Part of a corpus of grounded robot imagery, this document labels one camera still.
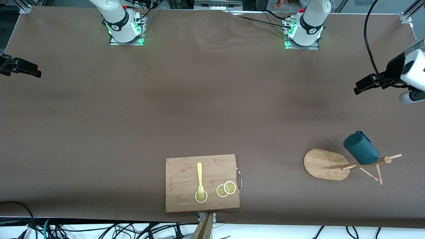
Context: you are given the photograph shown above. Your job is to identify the teal cup yellow inside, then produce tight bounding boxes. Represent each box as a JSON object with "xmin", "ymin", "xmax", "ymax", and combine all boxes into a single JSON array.
[{"xmin": 343, "ymin": 130, "xmax": 380, "ymax": 165}]

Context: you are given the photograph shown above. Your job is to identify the wooden mug rack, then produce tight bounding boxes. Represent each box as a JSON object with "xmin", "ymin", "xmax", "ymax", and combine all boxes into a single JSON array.
[{"xmin": 303, "ymin": 149, "xmax": 402, "ymax": 185}]

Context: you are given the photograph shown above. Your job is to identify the brown table cover sheet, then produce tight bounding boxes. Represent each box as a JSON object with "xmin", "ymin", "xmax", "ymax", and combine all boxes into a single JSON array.
[{"xmin": 0, "ymin": 6, "xmax": 425, "ymax": 229}]

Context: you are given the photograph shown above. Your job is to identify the grey box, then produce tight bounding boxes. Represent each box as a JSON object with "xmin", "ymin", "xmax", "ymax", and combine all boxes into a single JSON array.
[{"xmin": 194, "ymin": 0, "xmax": 243, "ymax": 10}]

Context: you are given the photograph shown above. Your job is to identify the yellow plastic fork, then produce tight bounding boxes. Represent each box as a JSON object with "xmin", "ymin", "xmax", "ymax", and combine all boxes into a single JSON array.
[{"xmin": 197, "ymin": 162, "xmax": 205, "ymax": 201}]

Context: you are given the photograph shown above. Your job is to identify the wooden cutting board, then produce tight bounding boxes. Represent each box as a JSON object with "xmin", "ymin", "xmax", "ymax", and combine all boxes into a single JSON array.
[{"xmin": 165, "ymin": 154, "xmax": 240, "ymax": 213}]

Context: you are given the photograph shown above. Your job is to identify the brown wooden beam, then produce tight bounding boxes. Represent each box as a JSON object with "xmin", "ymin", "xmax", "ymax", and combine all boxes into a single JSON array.
[{"xmin": 191, "ymin": 212, "xmax": 214, "ymax": 239}]

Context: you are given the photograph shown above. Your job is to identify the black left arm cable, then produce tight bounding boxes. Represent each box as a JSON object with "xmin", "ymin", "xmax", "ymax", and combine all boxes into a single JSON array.
[{"xmin": 364, "ymin": 0, "xmax": 409, "ymax": 88}]

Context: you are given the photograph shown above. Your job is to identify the aluminium frame post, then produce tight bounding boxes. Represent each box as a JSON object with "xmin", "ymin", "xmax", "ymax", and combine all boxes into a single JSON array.
[
  {"xmin": 399, "ymin": 0, "xmax": 425, "ymax": 24},
  {"xmin": 13, "ymin": 0, "xmax": 33, "ymax": 14}
]

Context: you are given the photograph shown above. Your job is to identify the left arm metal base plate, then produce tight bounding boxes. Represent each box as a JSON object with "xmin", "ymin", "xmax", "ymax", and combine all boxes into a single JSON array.
[{"xmin": 283, "ymin": 18, "xmax": 320, "ymax": 50}]

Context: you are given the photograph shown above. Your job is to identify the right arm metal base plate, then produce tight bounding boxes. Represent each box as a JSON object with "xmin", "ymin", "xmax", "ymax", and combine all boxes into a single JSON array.
[{"xmin": 109, "ymin": 15, "xmax": 145, "ymax": 46}]

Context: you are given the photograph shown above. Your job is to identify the black table cable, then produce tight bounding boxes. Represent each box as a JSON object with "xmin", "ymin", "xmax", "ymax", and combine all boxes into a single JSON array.
[
  {"xmin": 264, "ymin": 9, "xmax": 291, "ymax": 20},
  {"xmin": 236, "ymin": 15, "xmax": 293, "ymax": 29}
]

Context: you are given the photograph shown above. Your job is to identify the teal floor cable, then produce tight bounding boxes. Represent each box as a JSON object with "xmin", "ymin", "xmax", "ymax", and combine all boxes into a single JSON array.
[{"xmin": 42, "ymin": 217, "xmax": 53, "ymax": 239}]

